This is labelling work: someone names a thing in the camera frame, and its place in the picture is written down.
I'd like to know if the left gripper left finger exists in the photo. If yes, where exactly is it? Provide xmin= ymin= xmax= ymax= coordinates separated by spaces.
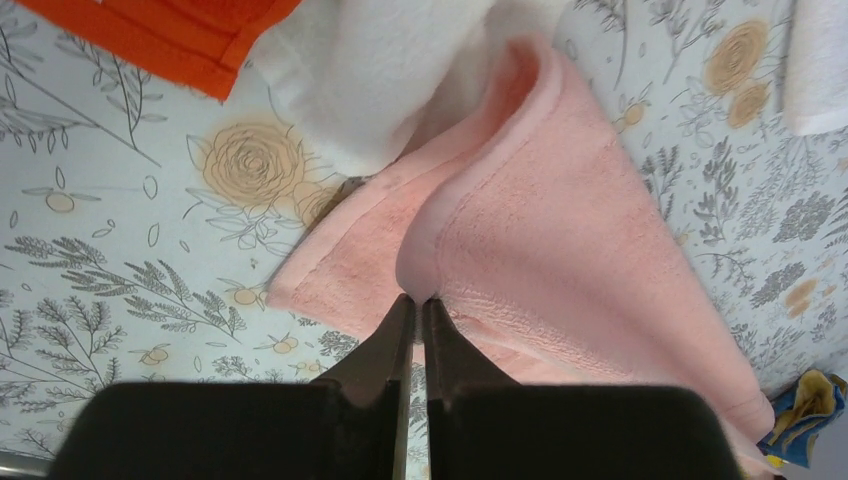
xmin=48 ymin=295 xmax=416 ymax=479

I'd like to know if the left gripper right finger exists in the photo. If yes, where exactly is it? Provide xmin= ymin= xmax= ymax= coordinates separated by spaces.
xmin=422 ymin=299 xmax=741 ymax=479

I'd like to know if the pink towel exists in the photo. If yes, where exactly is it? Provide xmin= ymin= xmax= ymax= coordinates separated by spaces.
xmin=267 ymin=36 xmax=774 ymax=476

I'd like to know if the red orange towel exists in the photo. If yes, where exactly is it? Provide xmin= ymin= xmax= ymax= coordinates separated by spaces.
xmin=21 ymin=0 xmax=300 ymax=101

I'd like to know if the white towel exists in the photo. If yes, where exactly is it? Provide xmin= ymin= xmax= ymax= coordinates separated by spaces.
xmin=251 ymin=0 xmax=571 ymax=179

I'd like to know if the blue yellow cartoon towel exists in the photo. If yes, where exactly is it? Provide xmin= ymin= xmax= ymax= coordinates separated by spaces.
xmin=758 ymin=370 xmax=847 ymax=468

